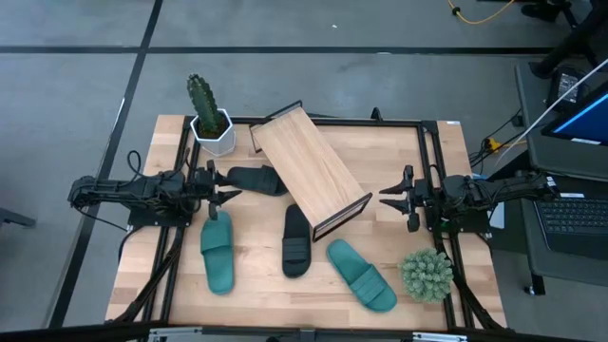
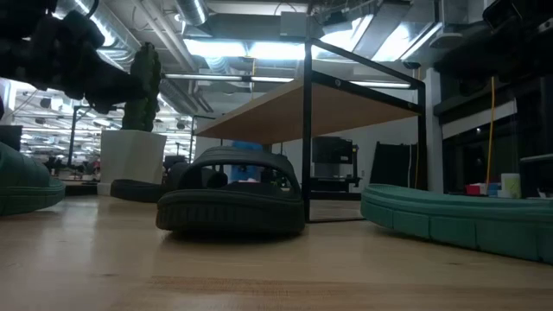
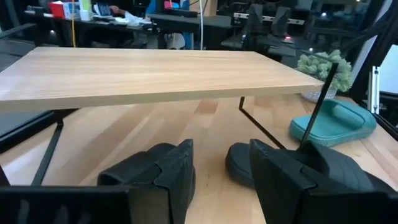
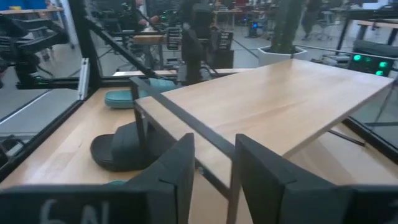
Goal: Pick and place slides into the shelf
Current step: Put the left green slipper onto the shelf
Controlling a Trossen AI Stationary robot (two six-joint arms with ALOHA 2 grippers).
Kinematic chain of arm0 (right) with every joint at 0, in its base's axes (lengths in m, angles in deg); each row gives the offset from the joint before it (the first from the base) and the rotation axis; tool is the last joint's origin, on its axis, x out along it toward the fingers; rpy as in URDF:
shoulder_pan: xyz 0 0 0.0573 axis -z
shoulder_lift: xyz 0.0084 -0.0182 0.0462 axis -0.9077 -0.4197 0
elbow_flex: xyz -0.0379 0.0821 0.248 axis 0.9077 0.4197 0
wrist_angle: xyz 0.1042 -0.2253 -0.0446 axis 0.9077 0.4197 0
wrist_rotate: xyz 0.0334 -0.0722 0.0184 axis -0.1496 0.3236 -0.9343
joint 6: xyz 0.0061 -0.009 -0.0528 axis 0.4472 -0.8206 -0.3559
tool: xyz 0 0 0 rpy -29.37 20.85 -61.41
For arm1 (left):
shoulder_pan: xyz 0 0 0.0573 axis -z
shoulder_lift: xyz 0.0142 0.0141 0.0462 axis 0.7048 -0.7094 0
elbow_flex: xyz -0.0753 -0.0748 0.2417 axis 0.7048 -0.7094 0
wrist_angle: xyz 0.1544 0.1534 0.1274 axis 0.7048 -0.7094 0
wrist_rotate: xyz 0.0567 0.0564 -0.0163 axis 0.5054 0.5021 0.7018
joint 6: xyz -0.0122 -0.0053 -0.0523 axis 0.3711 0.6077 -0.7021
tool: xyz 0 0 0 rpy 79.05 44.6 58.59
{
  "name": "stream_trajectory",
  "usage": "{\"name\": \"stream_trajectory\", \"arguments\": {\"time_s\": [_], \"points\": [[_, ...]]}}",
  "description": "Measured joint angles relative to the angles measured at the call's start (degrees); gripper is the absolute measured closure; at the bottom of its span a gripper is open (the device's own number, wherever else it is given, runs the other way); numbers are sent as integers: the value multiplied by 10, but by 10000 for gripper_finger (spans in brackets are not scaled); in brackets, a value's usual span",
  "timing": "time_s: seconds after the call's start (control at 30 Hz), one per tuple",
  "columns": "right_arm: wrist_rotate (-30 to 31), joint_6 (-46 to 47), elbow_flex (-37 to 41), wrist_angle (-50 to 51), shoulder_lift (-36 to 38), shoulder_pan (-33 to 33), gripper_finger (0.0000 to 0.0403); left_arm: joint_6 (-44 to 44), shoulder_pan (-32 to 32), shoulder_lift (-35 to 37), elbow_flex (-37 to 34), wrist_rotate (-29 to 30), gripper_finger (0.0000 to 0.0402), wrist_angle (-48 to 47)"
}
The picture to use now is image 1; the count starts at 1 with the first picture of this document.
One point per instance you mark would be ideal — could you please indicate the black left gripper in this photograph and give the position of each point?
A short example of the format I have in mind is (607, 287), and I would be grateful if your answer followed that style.
(202, 185)

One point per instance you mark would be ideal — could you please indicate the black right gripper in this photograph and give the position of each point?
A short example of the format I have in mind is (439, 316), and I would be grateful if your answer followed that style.
(420, 195)

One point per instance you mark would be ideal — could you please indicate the black rubber slide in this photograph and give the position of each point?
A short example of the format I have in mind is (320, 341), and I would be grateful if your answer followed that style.
(297, 237)
(252, 180)

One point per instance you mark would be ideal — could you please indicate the green rubber slide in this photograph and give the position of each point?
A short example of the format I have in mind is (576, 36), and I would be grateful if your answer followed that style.
(217, 256)
(356, 271)

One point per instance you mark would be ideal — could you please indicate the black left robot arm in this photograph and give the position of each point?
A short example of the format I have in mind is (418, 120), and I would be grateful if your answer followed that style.
(119, 190)

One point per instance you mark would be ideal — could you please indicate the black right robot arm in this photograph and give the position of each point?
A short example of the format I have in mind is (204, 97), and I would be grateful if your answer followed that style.
(503, 187)

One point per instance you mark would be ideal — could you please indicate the white hexagonal plant pot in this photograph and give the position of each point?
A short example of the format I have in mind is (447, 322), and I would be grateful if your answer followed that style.
(218, 145)

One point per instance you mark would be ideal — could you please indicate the round green succulent plant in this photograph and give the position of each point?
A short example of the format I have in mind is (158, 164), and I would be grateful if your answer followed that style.
(426, 275)

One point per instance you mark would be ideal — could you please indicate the tall green cactus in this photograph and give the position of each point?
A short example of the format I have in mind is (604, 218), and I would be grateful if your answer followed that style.
(204, 102)

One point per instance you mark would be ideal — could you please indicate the small white board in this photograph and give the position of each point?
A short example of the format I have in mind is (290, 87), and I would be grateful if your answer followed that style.
(499, 221)

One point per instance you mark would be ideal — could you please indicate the yellow power plug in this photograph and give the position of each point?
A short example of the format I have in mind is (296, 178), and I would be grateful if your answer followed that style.
(494, 144)

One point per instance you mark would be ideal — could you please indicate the grey desk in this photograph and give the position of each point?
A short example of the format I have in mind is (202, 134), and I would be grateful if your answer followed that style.
(537, 142)

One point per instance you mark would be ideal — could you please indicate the black laptop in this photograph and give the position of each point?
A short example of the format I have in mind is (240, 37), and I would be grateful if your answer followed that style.
(570, 218)

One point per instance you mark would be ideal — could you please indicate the black power adapter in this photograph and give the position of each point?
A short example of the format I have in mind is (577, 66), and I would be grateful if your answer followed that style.
(565, 85)

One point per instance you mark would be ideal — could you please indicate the monitor with blue screen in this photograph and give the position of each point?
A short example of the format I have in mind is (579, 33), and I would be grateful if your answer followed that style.
(586, 119)

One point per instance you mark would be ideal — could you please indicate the grey floor stand leg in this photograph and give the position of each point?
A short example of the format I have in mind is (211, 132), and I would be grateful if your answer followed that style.
(14, 218)

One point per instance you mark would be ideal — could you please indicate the black chair base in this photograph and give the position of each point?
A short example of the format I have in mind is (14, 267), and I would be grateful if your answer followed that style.
(570, 43)

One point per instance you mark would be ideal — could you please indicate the wooden shelf with black frame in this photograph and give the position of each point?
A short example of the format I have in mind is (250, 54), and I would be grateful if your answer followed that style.
(309, 166)

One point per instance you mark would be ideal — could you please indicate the silver metal bracket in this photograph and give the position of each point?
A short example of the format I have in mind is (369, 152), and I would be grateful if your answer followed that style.
(176, 335)
(439, 337)

